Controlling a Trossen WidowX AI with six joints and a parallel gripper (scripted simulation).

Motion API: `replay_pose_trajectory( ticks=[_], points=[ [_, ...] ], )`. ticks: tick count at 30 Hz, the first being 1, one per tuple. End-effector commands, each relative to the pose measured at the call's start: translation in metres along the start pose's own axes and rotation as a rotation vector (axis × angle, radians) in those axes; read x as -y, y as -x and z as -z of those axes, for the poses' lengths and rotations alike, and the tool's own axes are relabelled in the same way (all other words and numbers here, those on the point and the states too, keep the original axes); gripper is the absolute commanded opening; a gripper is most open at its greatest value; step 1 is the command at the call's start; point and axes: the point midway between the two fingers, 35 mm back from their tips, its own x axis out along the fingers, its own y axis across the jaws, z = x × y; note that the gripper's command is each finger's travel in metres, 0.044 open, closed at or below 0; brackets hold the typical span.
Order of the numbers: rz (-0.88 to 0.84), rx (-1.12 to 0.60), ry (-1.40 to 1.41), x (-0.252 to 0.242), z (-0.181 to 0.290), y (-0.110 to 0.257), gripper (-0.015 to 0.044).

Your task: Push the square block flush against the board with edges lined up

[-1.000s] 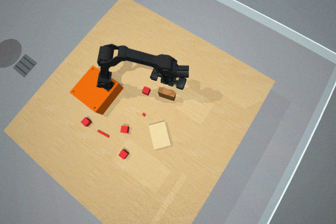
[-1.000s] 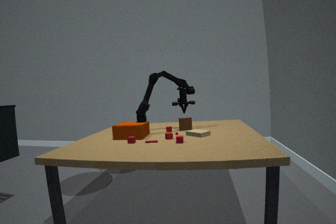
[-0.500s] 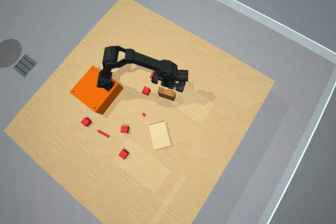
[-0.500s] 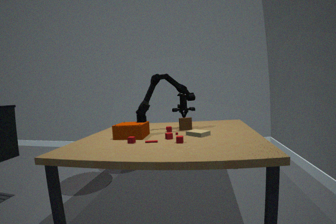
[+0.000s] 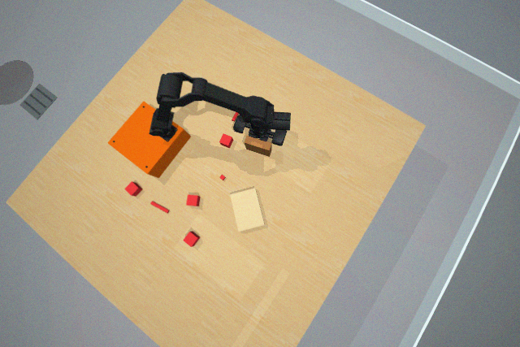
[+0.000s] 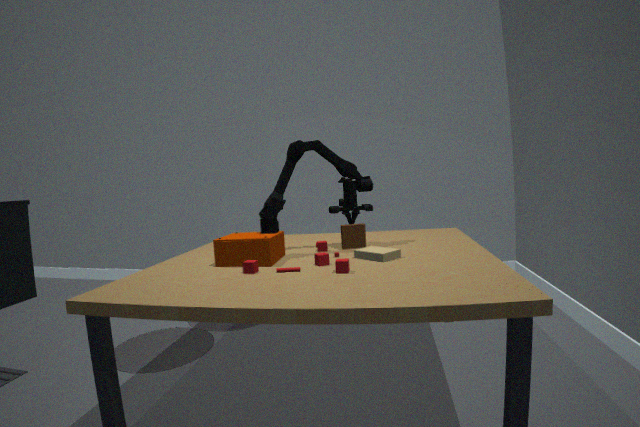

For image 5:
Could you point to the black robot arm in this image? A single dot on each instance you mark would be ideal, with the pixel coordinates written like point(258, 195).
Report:
point(255, 110)

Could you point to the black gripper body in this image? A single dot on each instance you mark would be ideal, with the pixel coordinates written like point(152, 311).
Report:
point(277, 136)

